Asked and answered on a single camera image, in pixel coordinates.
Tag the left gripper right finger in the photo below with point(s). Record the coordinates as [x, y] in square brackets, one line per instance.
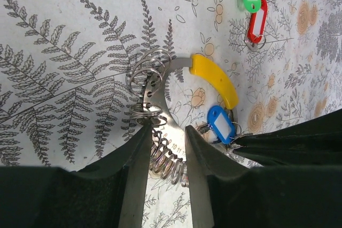
[224, 193]

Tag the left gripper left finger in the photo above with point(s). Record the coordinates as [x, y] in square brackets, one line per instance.
[107, 193]

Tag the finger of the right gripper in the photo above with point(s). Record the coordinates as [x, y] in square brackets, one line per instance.
[314, 142]

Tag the blue tag key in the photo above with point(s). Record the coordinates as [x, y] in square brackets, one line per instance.
[221, 123]

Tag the red tag key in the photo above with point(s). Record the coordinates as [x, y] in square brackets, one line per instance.
[255, 38]

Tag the floral patterned table mat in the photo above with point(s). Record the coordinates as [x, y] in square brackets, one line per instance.
[79, 78]

